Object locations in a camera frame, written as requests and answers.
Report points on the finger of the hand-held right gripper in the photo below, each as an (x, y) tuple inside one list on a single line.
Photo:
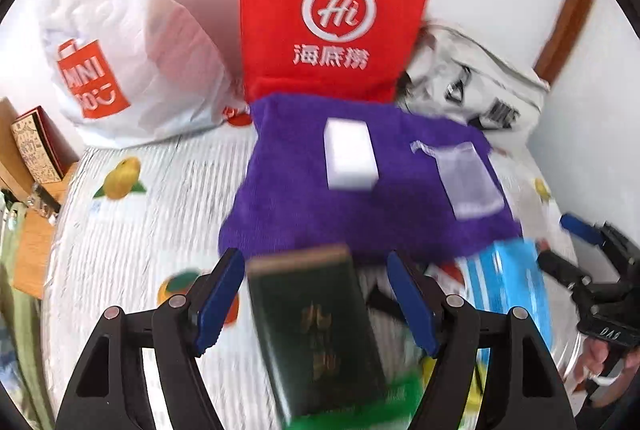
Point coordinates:
[(560, 267), (580, 227)]

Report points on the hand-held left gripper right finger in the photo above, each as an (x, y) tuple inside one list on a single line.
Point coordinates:
[(410, 305)]

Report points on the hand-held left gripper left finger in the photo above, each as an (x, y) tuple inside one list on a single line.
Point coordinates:
[(220, 305)]

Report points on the blue tissue packet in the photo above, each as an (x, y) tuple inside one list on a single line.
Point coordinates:
[(515, 280)]

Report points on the dark rectangular box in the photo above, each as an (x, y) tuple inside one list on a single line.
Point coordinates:
[(310, 325)]

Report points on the person's right hand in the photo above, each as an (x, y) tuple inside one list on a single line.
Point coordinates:
[(592, 360)]

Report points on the green packet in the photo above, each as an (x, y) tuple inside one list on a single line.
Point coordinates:
[(400, 397)]

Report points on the fruit print bedsheet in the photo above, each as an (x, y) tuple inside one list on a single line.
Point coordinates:
[(165, 220)]

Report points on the purple towel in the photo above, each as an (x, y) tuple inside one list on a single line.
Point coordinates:
[(300, 190)]

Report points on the white sponge block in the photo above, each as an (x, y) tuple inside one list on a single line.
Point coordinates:
[(350, 155)]

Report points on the grey waist bag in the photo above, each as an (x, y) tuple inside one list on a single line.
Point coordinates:
[(500, 80)]

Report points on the wooden headboard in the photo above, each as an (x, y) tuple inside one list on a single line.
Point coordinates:
[(35, 255)]

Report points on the green cloth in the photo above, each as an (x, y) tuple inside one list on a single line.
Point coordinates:
[(20, 335)]

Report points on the metal clasp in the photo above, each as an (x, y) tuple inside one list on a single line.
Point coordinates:
[(45, 202)]

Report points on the patterned gift box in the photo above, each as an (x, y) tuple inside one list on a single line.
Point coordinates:
[(32, 145)]

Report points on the red paper bag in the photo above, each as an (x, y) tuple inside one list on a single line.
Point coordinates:
[(280, 50)]

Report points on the white plastic bag orange logo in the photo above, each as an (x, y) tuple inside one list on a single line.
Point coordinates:
[(125, 0)]

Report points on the brown wooden door frame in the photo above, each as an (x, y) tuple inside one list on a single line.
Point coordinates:
[(570, 10)]

